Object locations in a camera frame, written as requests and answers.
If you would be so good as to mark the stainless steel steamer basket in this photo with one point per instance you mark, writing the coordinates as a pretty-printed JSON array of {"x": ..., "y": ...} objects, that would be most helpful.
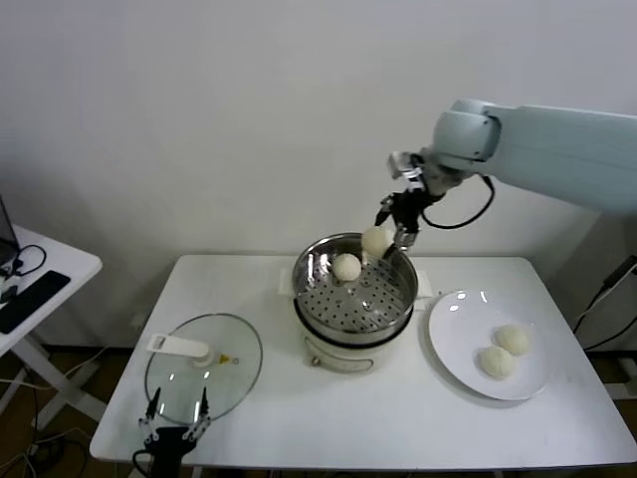
[{"x": 318, "y": 299}]

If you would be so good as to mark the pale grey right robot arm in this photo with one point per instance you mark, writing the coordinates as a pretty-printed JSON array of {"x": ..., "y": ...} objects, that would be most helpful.
[{"x": 547, "y": 144}]

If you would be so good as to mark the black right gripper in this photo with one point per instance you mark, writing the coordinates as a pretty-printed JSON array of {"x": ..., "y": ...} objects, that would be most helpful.
[{"x": 410, "y": 206}]

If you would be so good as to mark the black flat keyboard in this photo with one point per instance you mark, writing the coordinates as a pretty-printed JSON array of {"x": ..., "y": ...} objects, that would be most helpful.
[{"x": 35, "y": 301}]

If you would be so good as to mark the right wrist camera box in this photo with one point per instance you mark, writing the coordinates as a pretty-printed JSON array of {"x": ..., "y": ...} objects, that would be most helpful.
[{"x": 404, "y": 167}]

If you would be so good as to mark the white steamed baozi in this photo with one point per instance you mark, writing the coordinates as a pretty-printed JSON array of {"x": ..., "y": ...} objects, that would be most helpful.
[
  {"x": 347, "y": 267},
  {"x": 375, "y": 241},
  {"x": 495, "y": 362},
  {"x": 512, "y": 339}
]

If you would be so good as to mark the white round plate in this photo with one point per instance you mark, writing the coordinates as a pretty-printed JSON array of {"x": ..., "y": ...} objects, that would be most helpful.
[{"x": 458, "y": 328}]

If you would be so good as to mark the cream electric cooker base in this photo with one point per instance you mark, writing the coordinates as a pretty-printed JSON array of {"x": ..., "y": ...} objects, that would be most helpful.
[{"x": 338, "y": 359}]

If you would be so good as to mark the white side table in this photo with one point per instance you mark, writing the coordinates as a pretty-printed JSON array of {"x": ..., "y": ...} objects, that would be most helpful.
[{"x": 60, "y": 259}]

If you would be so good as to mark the open laptop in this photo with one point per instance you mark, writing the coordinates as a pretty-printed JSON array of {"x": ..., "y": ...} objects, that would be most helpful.
[{"x": 7, "y": 234}]

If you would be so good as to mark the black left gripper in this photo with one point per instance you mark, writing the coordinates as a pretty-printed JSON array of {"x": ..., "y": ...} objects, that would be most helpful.
[{"x": 169, "y": 443}]

